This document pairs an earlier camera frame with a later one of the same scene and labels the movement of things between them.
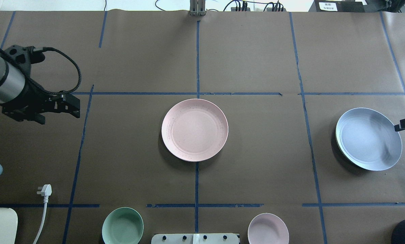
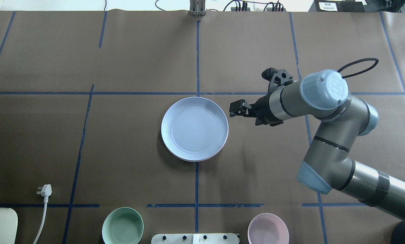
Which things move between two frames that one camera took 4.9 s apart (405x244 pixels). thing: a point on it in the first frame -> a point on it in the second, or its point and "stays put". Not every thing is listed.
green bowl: (122, 225) stays put
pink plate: (195, 130) stays put
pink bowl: (267, 228) stays put
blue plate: (367, 139) -> (195, 129)
